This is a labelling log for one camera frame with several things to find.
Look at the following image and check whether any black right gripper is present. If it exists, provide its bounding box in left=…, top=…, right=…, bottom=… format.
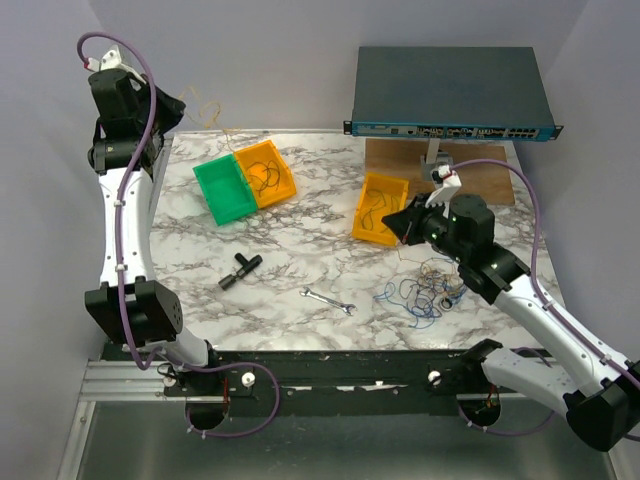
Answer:
left=383, top=192, right=467, bottom=263

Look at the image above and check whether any yellow bin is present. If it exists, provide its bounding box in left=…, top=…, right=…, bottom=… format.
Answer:
left=351, top=172, right=409, bottom=247
left=234, top=140, right=297, bottom=209

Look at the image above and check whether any blue cable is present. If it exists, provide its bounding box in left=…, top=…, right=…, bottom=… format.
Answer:
left=373, top=274, right=469, bottom=329

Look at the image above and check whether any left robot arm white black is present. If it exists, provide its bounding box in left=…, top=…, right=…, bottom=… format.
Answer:
left=84, top=69, right=222, bottom=395

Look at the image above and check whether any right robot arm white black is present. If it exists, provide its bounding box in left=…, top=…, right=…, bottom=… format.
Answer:
left=382, top=195, right=639, bottom=452

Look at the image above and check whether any wooden base board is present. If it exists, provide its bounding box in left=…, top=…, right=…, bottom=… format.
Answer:
left=364, top=138, right=516, bottom=206

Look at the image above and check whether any green plastic bin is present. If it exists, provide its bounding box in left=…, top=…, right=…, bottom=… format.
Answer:
left=193, top=154, right=258, bottom=226

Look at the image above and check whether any silver ratchet wrench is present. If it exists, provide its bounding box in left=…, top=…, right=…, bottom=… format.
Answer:
left=439, top=298, right=453, bottom=311

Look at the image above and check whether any silver open-end wrench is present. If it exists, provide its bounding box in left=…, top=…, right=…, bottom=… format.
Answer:
left=299, top=287, right=357, bottom=316

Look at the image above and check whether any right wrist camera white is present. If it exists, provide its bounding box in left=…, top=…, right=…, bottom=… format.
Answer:
left=425, top=163, right=462, bottom=207

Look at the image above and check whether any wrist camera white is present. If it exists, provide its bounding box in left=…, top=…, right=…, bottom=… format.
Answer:
left=425, top=163, right=462, bottom=207
left=84, top=45, right=147, bottom=83

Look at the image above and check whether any metal switch stand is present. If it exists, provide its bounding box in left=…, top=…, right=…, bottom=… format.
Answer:
left=420, top=138, right=453, bottom=182

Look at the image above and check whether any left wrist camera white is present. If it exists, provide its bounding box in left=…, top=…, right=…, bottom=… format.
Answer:
left=84, top=45, right=147, bottom=83

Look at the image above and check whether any aluminium table frame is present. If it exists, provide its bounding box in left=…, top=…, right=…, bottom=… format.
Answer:
left=62, top=132, right=615, bottom=479

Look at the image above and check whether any blue network switch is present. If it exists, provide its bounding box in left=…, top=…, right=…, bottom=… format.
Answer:
left=343, top=46, right=563, bottom=142

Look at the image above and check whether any black T-handle tool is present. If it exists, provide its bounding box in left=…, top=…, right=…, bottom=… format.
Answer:
left=218, top=253, right=263, bottom=291

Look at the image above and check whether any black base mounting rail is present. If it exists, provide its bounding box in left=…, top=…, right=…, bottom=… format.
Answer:
left=99, top=343, right=505, bottom=427

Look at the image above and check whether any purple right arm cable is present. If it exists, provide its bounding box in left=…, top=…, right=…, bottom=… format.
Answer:
left=449, top=158, right=640, bottom=444

